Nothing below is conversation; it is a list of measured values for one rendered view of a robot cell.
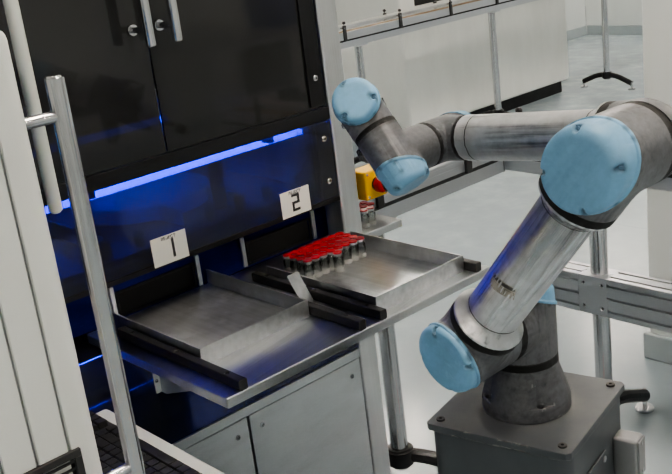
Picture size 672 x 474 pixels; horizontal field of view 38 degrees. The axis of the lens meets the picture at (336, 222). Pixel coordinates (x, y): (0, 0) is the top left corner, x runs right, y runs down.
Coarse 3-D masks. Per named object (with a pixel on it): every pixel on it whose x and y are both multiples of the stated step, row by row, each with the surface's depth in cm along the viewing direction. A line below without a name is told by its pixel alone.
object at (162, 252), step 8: (176, 232) 200; (184, 232) 201; (152, 240) 196; (160, 240) 198; (168, 240) 199; (176, 240) 200; (184, 240) 202; (152, 248) 197; (160, 248) 198; (168, 248) 199; (176, 248) 201; (184, 248) 202; (160, 256) 198; (168, 256) 200; (176, 256) 201; (184, 256) 202; (160, 264) 198
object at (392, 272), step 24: (384, 240) 222; (360, 264) 217; (384, 264) 215; (408, 264) 213; (432, 264) 212; (456, 264) 204; (336, 288) 197; (360, 288) 203; (384, 288) 202; (408, 288) 195
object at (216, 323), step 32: (224, 288) 213; (256, 288) 204; (128, 320) 194; (160, 320) 200; (192, 320) 198; (224, 320) 196; (256, 320) 194; (288, 320) 189; (192, 352) 178; (224, 352) 180
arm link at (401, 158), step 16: (368, 128) 153; (384, 128) 153; (400, 128) 155; (416, 128) 157; (368, 144) 154; (384, 144) 152; (400, 144) 152; (416, 144) 154; (432, 144) 156; (368, 160) 155; (384, 160) 152; (400, 160) 152; (416, 160) 152; (432, 160) 157; (384, 176) 153; (400, 176) 151; (416, 176) 152; (400, 192) 154
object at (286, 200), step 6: (306, 186) 222; (288, 192) 219; (294, 192) 220; (300, 192) 221; (306, 192) 222; (282, 198) 218; (288, 198) 219; (294, 198) 220; (300, 198) 221; (306, 198) 223; (282, 204) 218; (288, 204) 219; (300, 204) 222; (306, 204) 223; (282, 210) 218; (288, 210) 219; (300, 210) 222; (306, 210) 223; (288, 216) 220
